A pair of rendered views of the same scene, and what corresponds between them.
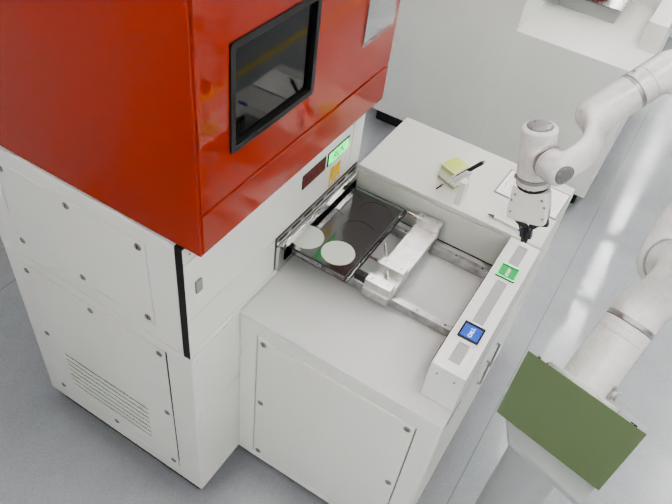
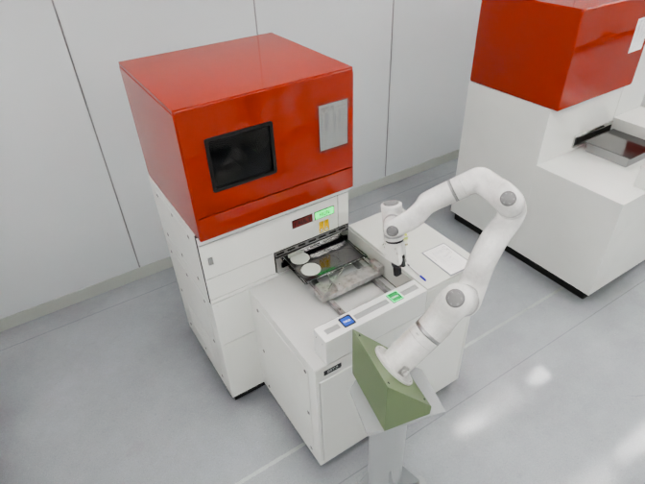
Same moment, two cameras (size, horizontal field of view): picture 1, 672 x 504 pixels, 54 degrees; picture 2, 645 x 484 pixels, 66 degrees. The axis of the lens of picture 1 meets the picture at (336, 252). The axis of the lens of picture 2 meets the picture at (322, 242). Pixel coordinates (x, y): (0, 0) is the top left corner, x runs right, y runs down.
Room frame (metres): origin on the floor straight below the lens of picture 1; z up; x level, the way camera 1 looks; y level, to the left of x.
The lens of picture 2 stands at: (-0.21, -1.10, 2.49)
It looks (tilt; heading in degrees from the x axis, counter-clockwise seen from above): 37 degrees down; 33
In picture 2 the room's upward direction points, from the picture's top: 2 degrees counter-clockwise
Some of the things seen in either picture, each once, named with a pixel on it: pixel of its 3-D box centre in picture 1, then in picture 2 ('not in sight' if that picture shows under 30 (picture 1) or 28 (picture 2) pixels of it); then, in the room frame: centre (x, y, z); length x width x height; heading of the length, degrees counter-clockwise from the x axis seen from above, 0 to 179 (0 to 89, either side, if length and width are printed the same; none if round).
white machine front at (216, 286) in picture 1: (283, 217); (280, 241); (1.34, 0.16, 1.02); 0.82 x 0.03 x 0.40; 155
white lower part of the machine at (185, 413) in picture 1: (195, 303); (261, 294); (1.49, 0.46, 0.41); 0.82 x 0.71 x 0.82; 155
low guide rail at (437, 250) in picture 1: (417, 240); (369, 275); (1.53, -0.25, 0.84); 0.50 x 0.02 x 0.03; 65
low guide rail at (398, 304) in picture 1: (375, 292); (324, 295); (1.29, -0.13, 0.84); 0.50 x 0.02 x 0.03; 65
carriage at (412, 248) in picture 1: (403, 259); (349, 281); (1.41, -0.20, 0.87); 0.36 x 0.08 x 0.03; 155
